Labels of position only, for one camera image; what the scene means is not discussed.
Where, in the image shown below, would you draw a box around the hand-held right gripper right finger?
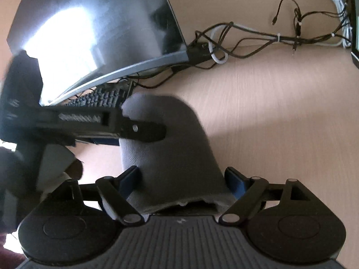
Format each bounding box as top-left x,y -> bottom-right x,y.
219,166 -> 312,226

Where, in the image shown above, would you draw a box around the white cable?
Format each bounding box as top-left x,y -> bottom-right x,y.
208,0 -> 353,64

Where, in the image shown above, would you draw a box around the flat black-framed monitor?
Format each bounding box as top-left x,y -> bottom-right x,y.
346,0 -> 359,69

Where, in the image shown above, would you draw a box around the black power adapter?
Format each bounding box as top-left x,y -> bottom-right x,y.
186,43 -> 212,63

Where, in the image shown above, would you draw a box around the grey sweatpants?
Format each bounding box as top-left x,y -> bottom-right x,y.
119,93 -> 235,214

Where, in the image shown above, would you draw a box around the black keyboard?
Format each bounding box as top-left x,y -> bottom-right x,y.
62,79 -> 133,146

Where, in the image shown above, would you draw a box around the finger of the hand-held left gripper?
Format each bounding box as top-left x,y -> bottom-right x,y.
120,115 -> 168,143

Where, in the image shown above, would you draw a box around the black cable bundle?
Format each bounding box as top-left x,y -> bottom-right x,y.
120,0 -> 351,90

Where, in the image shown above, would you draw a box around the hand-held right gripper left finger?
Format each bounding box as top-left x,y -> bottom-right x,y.
57,166 -> 145,225

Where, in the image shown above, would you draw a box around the curved computer monitor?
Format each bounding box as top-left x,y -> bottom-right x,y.
7,0 -> 189,106

